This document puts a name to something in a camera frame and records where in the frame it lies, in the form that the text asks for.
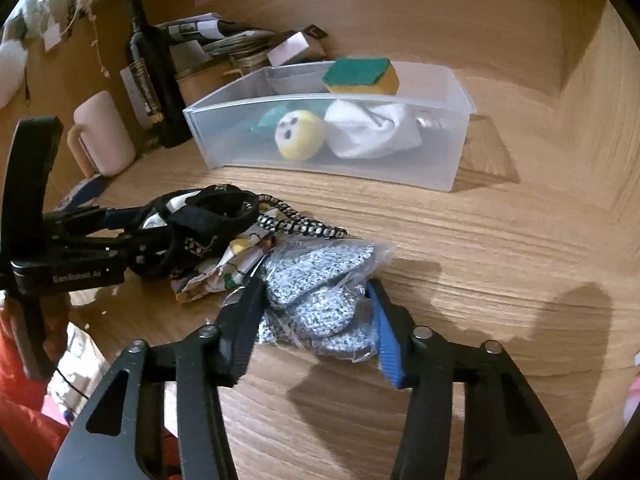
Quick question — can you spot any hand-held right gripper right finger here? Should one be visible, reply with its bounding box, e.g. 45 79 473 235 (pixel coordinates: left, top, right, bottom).
366 278 578 480

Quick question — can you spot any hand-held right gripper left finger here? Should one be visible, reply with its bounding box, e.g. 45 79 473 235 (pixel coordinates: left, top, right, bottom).
47 276 269 480

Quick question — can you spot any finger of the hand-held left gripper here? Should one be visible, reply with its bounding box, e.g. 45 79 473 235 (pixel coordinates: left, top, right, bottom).
97 237 173 275
95 205 166 235

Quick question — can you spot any black fabric strap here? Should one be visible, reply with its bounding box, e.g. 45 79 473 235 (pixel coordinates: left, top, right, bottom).
132 184 259 279

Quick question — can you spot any clear plastic bin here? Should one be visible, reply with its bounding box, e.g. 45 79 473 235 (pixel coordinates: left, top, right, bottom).
182 61 477 194

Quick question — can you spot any teal soft item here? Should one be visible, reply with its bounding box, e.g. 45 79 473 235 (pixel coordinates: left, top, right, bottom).
250 107 292 134

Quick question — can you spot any blue flat item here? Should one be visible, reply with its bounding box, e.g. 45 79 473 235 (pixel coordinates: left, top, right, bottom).
51 175 109 212

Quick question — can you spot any patterned cloth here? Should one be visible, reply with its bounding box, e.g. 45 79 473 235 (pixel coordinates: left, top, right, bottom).
169 232 275 307

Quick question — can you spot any pink mug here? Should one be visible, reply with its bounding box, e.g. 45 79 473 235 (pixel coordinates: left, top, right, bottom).
66 90 138 179

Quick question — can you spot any dark glass bottle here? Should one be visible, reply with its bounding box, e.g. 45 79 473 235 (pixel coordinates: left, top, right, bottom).
123 0 194 150

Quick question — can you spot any person's red clothing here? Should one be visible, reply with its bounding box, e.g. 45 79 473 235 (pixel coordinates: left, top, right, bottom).
0 327 68 480

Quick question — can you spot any brown cardboard canister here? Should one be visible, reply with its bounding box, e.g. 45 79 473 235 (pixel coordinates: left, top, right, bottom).
174 55 253 107

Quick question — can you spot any white fluffy ornament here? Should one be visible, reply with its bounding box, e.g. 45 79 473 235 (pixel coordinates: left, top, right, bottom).
0 39 27 109

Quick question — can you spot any yellow plush ball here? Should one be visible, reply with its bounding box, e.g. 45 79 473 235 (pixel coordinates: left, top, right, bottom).
274 109 327 161

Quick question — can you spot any stack of papers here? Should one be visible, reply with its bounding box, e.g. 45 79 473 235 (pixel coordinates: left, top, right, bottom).
155 12 277 57

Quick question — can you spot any white cloth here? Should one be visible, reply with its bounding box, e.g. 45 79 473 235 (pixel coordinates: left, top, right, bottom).
323 99 422 160

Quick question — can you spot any white box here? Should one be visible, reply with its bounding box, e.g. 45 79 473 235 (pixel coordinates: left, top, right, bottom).
266 25 329 68

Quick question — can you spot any pink item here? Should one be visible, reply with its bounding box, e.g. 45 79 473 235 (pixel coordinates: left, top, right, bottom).
621 351 640 432

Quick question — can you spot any green and yellow sponge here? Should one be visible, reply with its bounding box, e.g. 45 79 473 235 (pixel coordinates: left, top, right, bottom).
321 58 400 96

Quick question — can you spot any black and white braided cord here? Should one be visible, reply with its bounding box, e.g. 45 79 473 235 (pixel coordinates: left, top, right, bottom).
244 192 348 242

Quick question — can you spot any string garland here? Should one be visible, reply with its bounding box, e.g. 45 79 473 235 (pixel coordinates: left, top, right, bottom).
10 0 113 81

